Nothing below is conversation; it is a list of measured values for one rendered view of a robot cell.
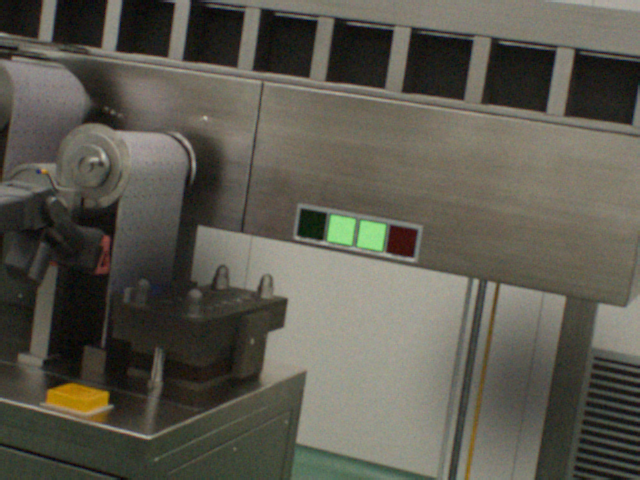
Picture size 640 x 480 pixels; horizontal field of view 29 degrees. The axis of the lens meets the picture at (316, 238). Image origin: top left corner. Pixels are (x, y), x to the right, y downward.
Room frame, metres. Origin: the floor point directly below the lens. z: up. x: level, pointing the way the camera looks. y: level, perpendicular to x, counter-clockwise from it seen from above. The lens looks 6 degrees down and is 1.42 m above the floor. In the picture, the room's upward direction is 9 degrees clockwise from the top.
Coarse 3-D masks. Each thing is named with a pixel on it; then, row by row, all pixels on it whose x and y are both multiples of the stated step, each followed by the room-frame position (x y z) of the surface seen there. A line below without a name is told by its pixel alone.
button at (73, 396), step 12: (72, 384) 1.89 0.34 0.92; (48, 396) 1.84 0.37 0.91; (60, 396) 1.83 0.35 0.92; (72, 396) 1.83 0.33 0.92; (84, 396) 1.83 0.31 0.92; (96, 396) 1.85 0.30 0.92; (108, 396) 1.88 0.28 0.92; (72, 408) 1.82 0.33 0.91; (84, 408) 1.82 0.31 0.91; (96, 408) 1.85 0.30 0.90
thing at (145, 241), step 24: (120, 216) 2.12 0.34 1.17; (144, 216) 2.20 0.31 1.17; (168, 216) 2.29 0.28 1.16; (120, 240) 2.13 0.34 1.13; (144, 240) 2.21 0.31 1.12; (168, 240) 2.31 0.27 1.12; (120, 264) 2.14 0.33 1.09; (144, 264) 2.23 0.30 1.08; (168, 264) 2.32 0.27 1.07; (120, 288) 2.15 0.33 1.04
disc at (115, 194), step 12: (72, 132) 2.15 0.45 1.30; (84, 132) 2.14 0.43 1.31; (96, 132) 2.13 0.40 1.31; (108, 132) 2.12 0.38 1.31; (96, 144) 2.13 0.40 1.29; (120, 144) 2.12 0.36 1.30; (60, 156) 2.15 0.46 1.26; (60, 168) 2.15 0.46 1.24; (60, 180) 2.15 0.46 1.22; (120, 180) 2.11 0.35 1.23; (120, 192) 2.11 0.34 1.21; (84, 204) 2.13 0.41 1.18; (96, 204) 2.13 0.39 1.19; (108, 204) 2.12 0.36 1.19
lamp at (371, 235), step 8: (360, 224) 2.31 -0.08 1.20; (368, 224) 2.30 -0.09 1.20; (376, 224) 2.29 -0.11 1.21; (360, 232) 2.30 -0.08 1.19; (368, 232) 2.30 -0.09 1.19; (376, 232) 2.29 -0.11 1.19; (384, 232) 2.29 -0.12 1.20; (360, 240) 2.30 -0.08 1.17; (368, 240) 2.30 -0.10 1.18; (376, 240) 2.29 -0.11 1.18; (376, 248) 2.29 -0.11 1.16
